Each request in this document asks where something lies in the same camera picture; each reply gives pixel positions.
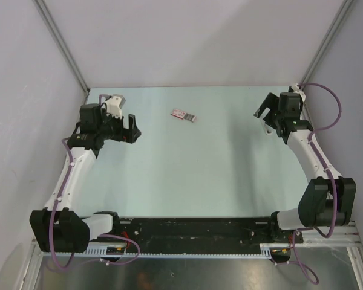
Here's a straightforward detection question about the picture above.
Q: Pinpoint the left aluminium corner post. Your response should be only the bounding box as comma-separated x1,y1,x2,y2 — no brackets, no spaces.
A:
33,0,90,94

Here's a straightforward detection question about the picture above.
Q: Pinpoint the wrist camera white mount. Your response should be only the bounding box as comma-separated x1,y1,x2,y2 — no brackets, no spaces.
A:
289,83,306,103
105,94,126,119

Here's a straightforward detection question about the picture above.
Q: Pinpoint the grey slotted cable duct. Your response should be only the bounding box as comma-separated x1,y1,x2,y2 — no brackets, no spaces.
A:
86,243,273,260

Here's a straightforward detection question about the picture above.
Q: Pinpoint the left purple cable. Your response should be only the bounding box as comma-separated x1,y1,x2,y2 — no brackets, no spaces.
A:
45,93,141,272

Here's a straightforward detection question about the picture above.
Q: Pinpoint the aluminium front frame rail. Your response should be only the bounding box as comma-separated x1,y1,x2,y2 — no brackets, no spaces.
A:
302,222,360,245

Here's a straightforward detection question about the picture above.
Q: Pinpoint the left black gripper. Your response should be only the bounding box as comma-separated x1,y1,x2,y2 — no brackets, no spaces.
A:
97,108,140,144

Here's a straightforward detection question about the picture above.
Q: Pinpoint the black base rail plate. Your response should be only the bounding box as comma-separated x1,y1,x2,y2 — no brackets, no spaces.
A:
98,217,303,256

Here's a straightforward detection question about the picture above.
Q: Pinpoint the right aluminium corner post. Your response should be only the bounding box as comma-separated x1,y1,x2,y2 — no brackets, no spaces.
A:
300,0,356,83

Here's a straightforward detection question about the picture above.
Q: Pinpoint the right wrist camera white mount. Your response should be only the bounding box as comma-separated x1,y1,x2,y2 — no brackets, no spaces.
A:
289,83,306,103

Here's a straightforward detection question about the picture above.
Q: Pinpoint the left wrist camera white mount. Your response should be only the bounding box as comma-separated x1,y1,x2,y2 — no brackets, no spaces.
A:
105,94,126,119

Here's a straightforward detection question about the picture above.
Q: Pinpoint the aluminium corner post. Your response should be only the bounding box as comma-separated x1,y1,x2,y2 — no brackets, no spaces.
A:
300,0,356,83
33,0,90,94

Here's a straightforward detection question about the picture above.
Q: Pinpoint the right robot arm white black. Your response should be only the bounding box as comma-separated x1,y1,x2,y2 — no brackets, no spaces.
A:
254,91,356,242

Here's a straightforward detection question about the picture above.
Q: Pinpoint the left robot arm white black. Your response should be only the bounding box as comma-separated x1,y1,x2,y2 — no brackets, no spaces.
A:
30,95,141,253

